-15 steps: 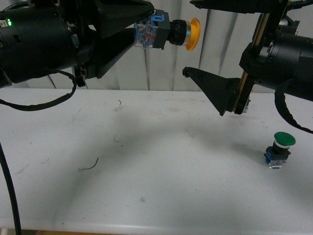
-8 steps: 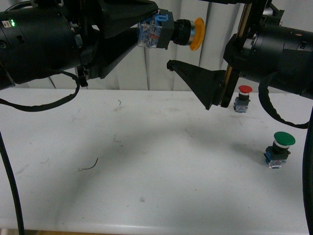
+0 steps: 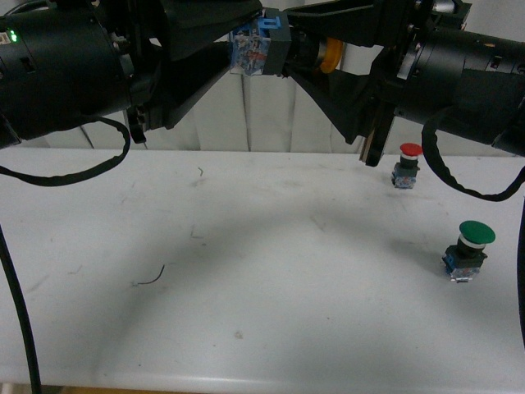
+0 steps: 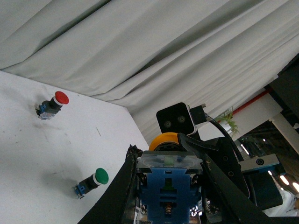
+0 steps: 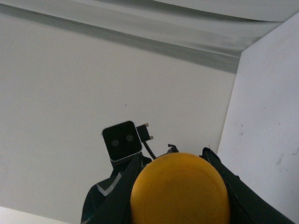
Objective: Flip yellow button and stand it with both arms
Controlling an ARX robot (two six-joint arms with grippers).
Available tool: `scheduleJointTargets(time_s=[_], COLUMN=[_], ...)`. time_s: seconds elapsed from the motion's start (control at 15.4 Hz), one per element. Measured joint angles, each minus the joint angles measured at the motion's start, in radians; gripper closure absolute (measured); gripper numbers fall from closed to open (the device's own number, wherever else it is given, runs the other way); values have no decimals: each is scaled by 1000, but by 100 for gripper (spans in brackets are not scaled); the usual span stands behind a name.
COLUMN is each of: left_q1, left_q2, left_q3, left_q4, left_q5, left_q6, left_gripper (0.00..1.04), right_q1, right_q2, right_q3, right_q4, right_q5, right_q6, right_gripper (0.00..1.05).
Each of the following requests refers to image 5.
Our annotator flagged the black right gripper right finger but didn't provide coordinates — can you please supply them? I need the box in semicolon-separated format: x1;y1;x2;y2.
200;147;293;224

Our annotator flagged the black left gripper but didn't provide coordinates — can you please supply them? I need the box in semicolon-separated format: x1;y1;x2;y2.
80;153;152;224

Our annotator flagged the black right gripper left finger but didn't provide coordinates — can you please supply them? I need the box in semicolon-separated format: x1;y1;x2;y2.
87;153;147;224

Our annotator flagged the yellow mushroom push button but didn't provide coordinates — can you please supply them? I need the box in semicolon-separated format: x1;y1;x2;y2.
130;153;230;224

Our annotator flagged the white pleated curtain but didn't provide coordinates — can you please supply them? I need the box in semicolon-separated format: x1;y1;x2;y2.
0;0;299;73

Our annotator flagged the square black wrist camera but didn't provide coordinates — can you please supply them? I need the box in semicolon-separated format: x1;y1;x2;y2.
101;121;142;162

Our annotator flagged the black camera cable plug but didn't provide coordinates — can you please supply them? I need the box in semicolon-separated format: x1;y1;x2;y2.
136;123;157;159

